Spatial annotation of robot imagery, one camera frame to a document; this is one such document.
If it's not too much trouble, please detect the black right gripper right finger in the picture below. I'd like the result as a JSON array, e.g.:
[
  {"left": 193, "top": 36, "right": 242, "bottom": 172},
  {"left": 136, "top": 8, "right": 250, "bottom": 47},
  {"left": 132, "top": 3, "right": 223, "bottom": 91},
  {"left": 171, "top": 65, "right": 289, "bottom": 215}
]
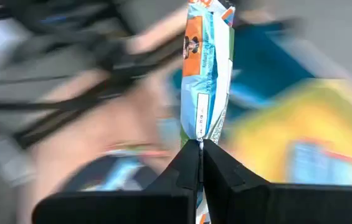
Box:
[{"left": 202, "top": 139, "right": 352, "bottom": 224}]

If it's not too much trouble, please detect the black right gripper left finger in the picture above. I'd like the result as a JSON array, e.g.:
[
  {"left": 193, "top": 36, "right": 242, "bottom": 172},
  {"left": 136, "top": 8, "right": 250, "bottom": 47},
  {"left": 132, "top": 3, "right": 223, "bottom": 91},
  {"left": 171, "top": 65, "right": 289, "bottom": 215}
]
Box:
[{"left": 32, "top": 139, "right": 202, "bottom": 224}]

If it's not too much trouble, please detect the orange green white granola bar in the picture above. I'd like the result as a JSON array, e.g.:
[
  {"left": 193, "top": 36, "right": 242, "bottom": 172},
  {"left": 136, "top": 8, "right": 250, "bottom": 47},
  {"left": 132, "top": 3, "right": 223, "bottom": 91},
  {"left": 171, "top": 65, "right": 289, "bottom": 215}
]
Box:
[{"left": 180, "top": 0, "right": 236, "bottom": 224}]

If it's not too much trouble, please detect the light blue granola bar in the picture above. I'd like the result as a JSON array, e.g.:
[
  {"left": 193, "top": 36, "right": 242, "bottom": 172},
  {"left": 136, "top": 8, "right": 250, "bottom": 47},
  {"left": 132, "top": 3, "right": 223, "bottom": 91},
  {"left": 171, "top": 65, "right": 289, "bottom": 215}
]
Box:
[{"left": 99, "top": 158, "right": 142, "bottom": 191}]

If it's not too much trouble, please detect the red green granola bar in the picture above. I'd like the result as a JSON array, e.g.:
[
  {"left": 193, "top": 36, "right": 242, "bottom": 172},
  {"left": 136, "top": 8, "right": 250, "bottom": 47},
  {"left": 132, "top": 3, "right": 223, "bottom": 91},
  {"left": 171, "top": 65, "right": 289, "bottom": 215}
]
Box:
[{"left": 103, "top": 144, "right": 173, "bottom": 158}]

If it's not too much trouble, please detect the round dark woven placemat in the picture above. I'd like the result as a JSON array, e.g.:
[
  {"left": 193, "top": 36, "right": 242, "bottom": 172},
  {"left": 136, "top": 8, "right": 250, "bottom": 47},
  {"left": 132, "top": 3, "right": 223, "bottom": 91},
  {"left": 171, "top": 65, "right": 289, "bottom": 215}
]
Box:
[{"left": 65, "top": 154, "right": 161, "bottom": 192}]

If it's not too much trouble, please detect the yellow plastic bin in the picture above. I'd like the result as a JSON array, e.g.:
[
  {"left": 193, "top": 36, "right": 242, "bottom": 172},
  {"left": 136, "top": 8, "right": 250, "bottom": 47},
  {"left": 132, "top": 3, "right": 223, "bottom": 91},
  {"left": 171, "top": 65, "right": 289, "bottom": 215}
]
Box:
[{"left": 225, "top": 78, "right": 352, "bottom": 187}]

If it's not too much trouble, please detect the blue plastic bin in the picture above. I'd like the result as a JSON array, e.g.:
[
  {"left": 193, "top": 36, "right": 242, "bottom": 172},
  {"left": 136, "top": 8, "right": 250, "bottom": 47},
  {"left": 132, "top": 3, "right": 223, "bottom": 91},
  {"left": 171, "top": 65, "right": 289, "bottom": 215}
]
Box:
[{"left": 230, "top": 23, "right": 316, "bottom": 121}]

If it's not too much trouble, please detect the black frame by left arm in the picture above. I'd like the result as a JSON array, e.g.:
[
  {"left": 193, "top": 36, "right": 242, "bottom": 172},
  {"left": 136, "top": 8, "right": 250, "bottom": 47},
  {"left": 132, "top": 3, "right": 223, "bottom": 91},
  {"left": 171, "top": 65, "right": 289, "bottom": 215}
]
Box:
[{"left": 0, "top": 46, "right": 189, "bottom": 150}]

